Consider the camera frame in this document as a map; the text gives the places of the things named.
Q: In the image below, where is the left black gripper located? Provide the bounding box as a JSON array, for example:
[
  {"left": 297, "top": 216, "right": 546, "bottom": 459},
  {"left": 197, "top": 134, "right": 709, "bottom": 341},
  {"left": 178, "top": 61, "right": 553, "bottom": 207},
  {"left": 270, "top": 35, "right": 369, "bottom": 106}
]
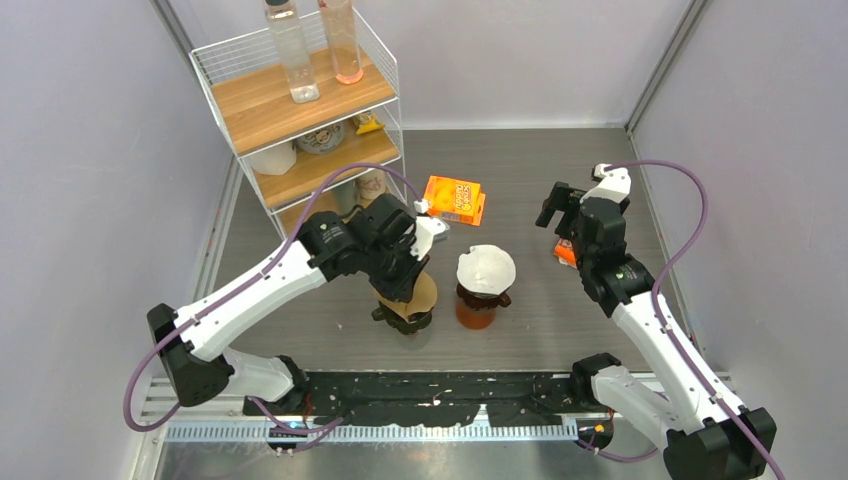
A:
[{"left": 363, "top": 236, "right": 431, "bottom": 304}]

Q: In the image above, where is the brown paper coffee filter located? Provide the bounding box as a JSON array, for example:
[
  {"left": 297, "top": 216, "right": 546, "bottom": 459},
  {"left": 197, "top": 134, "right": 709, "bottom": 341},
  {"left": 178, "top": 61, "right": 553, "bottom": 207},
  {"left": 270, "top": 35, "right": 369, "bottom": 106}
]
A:
[{"left": 374, "top": 272, "right": 438, "bottom": 320}]

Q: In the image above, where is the dark green glass dripper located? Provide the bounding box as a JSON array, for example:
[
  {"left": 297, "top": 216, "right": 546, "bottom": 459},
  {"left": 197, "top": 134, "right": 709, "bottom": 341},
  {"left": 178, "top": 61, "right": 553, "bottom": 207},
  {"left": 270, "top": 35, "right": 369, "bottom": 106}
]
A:
[{"left": 371, "top": 302, "right": 433, "bottom": 335}]

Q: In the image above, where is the white paper coffee filter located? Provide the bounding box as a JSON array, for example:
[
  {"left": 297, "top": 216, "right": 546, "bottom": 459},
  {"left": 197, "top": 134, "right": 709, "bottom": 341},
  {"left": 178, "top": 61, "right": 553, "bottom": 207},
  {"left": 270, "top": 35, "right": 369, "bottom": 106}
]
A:
[{"left": 456, "top": 244, "right": 516, "bottom": 296}]

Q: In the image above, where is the amber brown glass dripper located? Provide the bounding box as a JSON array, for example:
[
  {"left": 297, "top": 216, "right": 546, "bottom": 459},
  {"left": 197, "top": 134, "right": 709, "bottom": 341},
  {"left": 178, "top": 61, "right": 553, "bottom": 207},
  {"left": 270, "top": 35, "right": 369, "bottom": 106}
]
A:
[{"left": 456, "top": 284, "right": 512, "bottom": 311}]

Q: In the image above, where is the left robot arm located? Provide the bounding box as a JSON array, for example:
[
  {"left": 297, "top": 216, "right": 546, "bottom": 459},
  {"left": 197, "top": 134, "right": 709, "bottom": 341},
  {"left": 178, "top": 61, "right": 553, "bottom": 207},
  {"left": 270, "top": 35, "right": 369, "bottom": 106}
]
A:
[{"left": 147, "top": 194, "right": 449, "bottom": 414}]

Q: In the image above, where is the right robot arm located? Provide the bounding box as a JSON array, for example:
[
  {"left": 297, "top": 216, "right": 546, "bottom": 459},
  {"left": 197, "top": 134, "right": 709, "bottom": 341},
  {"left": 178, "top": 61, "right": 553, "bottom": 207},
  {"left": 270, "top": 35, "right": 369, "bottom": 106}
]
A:
[{"left": 536, "top": 182, "right": 777, "bottom": 479}]

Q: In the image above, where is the orange photo printed package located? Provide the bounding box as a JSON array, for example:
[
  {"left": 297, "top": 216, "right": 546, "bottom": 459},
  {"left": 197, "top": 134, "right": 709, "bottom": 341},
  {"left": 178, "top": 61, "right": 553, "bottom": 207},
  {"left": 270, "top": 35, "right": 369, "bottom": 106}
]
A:
[{"left": 554, "top": 239, "right": 577, "bottom": 268}]

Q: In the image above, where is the orange sponge box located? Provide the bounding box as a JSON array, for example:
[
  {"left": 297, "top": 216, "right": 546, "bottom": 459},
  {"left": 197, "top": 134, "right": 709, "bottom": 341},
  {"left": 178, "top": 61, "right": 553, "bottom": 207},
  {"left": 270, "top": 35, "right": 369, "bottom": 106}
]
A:
[{"left": 424, "top": 175, "right": 486, "bottom": 227}]

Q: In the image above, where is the cartoon printed round tin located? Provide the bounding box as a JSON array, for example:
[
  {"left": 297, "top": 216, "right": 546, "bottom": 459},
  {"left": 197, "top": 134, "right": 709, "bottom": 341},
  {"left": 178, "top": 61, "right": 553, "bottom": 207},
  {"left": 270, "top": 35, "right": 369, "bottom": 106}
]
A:
[{"left": 295, "top": 121, "right": 347, "bottom": 155}]

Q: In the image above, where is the yellow snack bag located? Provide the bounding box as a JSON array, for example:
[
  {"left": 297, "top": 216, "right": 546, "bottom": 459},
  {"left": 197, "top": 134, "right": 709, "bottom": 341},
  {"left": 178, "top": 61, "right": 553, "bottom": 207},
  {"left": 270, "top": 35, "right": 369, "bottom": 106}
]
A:
[{"left": 352, "top": 110, "right": 385, "bottom": 135}]

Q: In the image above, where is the white cup on shelf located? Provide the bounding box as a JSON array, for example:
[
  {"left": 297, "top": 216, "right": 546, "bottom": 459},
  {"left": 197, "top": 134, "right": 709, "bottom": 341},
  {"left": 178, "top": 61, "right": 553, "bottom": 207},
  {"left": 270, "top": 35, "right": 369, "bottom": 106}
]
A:
[{"left": 248, "top": 141, "right": 297, "bottom": 176}]

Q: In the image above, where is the amber glass carafe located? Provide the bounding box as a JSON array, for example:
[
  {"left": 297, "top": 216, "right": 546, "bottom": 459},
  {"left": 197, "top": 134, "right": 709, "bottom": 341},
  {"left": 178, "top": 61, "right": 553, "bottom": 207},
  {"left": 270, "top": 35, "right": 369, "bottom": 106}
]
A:
[{"left": 455, "top": 302, "right": 496, "bottom": 330}]

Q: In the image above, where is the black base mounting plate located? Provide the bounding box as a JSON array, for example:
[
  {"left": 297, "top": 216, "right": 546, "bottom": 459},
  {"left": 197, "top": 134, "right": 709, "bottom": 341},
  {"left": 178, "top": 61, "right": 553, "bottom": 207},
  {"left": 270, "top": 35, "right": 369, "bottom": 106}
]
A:
[{"left": 267, "top": 371, "right": 611, "bottom": 427}]

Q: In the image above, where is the pink tinted tall bottle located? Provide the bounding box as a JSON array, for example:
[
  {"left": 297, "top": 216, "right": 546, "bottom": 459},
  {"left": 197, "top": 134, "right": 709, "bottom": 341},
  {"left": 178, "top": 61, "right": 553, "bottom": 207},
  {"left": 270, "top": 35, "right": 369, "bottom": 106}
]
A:
[{"left": 317, "top": 0, "right": 364, "bottom": 85}]

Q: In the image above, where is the clear tall bottle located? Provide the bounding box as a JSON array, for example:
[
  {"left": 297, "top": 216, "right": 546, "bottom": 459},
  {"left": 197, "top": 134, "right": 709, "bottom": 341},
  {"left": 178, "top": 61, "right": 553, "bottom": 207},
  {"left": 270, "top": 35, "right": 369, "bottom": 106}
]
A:
[{"left": 264, "top": 0, "right": 320, "bottom": 104}]

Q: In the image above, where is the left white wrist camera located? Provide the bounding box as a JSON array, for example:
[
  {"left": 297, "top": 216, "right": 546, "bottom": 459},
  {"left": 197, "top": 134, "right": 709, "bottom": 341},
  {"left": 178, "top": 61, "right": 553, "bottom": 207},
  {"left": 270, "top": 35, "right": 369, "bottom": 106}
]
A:
[{"left": 410, "top": 215, "right": 450, "bottom": 261}]

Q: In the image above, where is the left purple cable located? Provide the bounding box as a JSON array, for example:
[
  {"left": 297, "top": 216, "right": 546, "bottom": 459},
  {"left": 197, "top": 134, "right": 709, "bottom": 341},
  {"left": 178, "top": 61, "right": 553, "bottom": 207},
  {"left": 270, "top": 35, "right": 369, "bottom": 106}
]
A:
[{"left": 123, "top": 162, "right": 425, "bottom": 454}]

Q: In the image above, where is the purple cable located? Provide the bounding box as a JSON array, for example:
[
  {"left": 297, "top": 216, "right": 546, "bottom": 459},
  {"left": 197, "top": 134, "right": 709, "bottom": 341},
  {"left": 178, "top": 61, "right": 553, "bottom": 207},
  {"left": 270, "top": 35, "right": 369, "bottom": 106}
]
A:
[
  {"left": 576, "top": 158, "right": 790, "bottom": 480},
  {"left": 123, "top": 162, "right": 425, "bottom": 454}
]

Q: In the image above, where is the white wire wooden shelf rack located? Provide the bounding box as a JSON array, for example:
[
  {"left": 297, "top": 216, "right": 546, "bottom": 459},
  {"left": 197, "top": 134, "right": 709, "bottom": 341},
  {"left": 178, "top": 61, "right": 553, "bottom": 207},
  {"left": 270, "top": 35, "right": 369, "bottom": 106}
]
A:
[{"left": 190, "top": 12, "right": 406, "bottom": 238}]

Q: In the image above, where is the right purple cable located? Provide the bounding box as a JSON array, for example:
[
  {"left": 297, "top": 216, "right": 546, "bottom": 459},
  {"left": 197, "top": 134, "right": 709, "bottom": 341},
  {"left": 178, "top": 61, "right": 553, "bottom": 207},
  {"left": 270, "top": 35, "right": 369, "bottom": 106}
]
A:
[{"left": 576, "top": 158, "right": 790, "bottom": 480}]

